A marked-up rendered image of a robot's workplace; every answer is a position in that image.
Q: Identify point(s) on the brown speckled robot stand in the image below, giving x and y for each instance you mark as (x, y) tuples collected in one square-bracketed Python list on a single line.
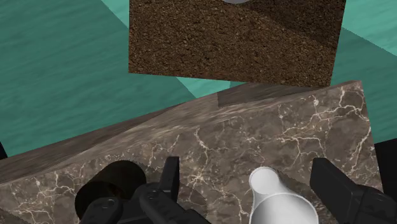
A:
[(235, 40)]

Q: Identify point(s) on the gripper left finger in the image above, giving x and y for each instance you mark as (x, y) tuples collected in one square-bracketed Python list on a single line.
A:
[(161, 201)]

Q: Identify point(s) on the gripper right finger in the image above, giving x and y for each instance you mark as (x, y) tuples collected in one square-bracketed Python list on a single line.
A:
[(344, 192)]

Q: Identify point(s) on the white cup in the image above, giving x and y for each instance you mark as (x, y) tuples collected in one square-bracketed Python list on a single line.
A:
[(276, 201)]

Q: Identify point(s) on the dark brown cup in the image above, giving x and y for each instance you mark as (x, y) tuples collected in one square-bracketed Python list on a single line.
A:
[(108, 183)]

